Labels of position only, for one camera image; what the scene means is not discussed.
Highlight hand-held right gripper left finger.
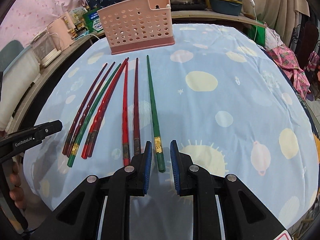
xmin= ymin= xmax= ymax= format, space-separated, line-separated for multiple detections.
xmin=31 ymin=141 xmax=153 ymax=240

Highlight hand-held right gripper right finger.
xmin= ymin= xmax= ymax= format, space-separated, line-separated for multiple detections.
xmin=169 ymin=140 xmax=288 ymax=240

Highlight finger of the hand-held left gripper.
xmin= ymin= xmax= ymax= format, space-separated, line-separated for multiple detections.
xmin=32 ymin=120 xmax=63 ymax=141

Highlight maroon chopstick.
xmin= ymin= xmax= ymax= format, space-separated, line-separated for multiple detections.
xmin=66 ymin=62 xmax=116 ymax=157
xmin=133 ymin=58 xmax=142 ymax=156
xmin=62 ymin=63 xmax=108 ymax=155

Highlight red chopstick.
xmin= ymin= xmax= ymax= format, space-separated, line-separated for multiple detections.
xmin=122 ymin=61 xmax=131 ymax=167
xmin=87 ymin=58 xmax=130 ymax=159
xmin=81 ymin=57 xmax=129 ymax=158

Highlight green chopstick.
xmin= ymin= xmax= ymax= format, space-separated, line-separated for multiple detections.
xmin=67 ymin=63 xmax=122 ymax=167
xmin=146 ymin=55 xmax=166 ymax=173

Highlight pink perforated utensil basket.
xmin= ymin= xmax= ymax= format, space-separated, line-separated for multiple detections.
xmin=97 ymin=0 xmax=175 ymax=55

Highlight person's left hand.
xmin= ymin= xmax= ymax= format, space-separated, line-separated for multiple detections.
xmin=9 ymin=163 xmax=21 ymax=202

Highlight light blue printed tablecloth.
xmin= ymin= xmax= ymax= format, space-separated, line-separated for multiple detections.
xmin=24 ymin=21 xmax=317 ymax=232

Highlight pink electric kettle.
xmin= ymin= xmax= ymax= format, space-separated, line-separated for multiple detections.
xmin=47 ymin=11 xmax=77 ymax=42

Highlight green tin can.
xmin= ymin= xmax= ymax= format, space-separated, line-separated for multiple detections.
xmin=82 ymin=7 xmax=106 ymax=33

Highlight pink printed curtain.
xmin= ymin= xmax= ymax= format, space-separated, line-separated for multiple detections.
xmin=0 ymin=0 xmax=87 ymax=64

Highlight pink pineapple printed cloth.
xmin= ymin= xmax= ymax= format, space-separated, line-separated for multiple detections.
xmin=265 ymin=29 xmax=312 ymax=99

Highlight green cloth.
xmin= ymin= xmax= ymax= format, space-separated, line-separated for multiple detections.
xmin=254 ymin=21 xmax=268 ymax=46

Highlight black induction cooker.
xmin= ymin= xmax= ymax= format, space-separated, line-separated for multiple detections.
xmin=170 ymin=3 xmax=208 ymax=12

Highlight blue bowl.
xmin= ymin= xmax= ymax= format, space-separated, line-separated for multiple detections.
xmin=209 ymin=0 xmax=242 ymax=17

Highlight black metal chair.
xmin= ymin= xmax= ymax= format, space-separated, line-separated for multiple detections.
xmin=292 ymin=21 xmax=320 ymax=54

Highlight beige curtain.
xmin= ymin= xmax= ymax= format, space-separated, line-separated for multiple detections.
xmin=234 ymin=0 xmax=320 ymax=46

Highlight white cable with switch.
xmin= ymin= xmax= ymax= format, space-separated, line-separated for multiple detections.
xmin=244 ymin=0 xmax=258 ymax=42

